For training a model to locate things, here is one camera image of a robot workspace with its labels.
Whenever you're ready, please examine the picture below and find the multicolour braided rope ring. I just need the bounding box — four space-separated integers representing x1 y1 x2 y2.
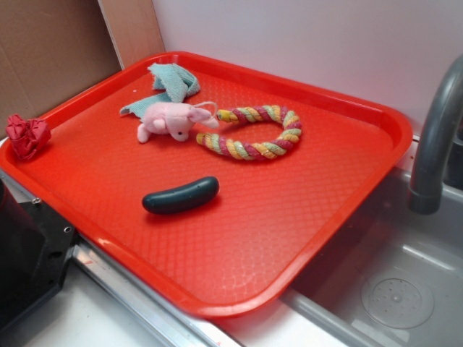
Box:
195 105 303 161

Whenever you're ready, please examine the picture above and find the crumpled red paper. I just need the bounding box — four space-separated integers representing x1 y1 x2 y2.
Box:
6 114 51 160

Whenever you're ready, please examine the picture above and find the grey plastic sink basin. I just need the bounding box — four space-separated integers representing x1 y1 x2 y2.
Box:
282 169 462 346

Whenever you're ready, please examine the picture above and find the pink plush toy animal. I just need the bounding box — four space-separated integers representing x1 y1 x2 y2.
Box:
137 101 219 143

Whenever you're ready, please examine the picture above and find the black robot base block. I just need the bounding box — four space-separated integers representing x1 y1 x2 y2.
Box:
1 183 77 332

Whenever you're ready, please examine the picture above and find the grey toy faucet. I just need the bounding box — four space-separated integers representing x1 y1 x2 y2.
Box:
407 56 462 215

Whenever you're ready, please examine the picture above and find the brown cardboard panel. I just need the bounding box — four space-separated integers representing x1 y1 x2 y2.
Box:
1 1 164 129

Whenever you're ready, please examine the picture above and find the dark green plastic pickle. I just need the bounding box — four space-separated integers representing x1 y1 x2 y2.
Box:
142 176 220 215

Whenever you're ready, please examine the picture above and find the teal cloth rag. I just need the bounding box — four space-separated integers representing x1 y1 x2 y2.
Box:
119 63 200 119

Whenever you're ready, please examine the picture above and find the red plastic tray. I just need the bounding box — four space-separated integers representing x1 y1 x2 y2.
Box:
1 52 412 318

